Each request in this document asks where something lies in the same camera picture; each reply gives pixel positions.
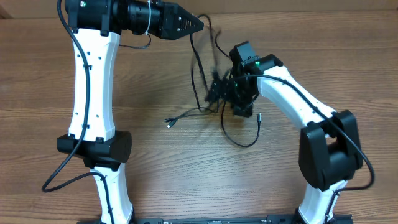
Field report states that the black cable bundle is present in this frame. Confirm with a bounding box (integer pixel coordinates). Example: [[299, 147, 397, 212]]
[[163, 13, 262, 148]]

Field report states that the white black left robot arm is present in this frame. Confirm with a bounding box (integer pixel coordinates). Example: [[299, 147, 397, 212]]
[[57, 0, 204, 223]]

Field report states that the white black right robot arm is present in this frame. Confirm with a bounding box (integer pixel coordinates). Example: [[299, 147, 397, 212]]
[[208, 42, 366, 223]]

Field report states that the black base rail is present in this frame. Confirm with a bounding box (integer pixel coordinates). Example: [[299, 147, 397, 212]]
[[133, 213, 354, 224]]

